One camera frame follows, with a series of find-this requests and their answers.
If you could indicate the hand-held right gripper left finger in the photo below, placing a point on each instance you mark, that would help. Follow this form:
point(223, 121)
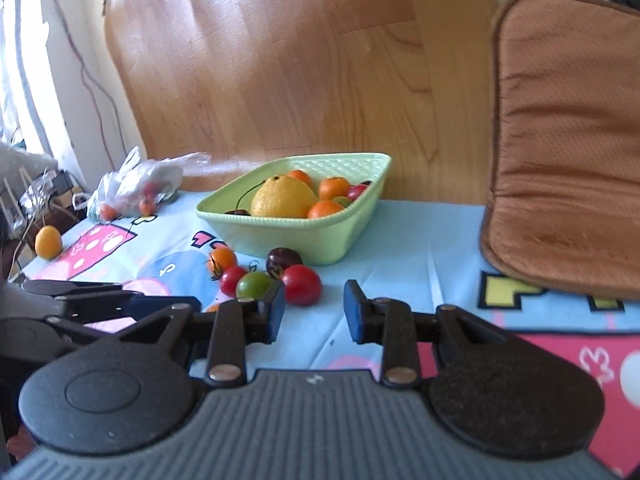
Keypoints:
point(276, 312)

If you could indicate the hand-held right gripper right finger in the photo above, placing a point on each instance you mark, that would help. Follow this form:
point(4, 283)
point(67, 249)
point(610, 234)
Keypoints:
point(354, 312)

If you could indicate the yellow orange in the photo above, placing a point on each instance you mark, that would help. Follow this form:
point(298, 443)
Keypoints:
point(48, 242)

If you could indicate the white curtain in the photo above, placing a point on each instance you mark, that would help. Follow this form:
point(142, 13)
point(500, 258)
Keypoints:
point(15, 60)

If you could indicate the large red tomato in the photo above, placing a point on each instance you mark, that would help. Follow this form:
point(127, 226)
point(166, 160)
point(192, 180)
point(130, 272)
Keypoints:
point(301, 285)

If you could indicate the wood pattern board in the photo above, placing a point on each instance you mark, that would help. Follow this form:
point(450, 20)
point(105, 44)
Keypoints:
point(280, 70)

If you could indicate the light green bowl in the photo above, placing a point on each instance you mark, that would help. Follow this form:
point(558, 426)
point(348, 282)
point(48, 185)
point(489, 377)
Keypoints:
point(320, 237)

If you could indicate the orange cherry tomato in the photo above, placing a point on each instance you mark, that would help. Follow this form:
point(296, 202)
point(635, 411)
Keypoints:
point(223, 258)

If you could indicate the large yellow lemon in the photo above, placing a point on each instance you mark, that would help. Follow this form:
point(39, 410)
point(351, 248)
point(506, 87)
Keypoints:
point(282, 199)

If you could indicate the small red cherry tomato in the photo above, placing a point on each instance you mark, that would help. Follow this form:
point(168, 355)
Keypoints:
point(231, 281)

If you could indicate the green tomato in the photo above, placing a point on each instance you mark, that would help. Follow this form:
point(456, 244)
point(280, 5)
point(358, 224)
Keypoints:
point(253, 285)

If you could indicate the brown seat cushion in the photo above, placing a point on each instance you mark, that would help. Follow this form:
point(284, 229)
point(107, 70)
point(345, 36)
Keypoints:
point(570, 135)

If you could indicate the dark purple plum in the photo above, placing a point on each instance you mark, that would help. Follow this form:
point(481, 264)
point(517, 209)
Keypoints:
point(283, 261)

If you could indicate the grey dotted cloth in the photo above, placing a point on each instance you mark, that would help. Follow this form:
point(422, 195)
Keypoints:
point(22, 160)

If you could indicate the clear plastic bag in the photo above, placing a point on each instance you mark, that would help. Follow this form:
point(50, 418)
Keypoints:
point(135, 185)

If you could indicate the printed cartoon blanket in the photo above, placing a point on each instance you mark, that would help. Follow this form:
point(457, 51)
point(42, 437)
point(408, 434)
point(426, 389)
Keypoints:
point(410, 245)

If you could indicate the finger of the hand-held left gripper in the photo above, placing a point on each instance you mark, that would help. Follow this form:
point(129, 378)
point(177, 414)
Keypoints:
point(100, 297)
point(60, 332)

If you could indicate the small orange mandarin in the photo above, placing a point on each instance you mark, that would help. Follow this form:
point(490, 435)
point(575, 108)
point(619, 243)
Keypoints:
point(334, 187)
point(325, 209)
point(300, 176)

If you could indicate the dark cherry with stem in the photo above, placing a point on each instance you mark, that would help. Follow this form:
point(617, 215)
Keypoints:
point(239, 212)

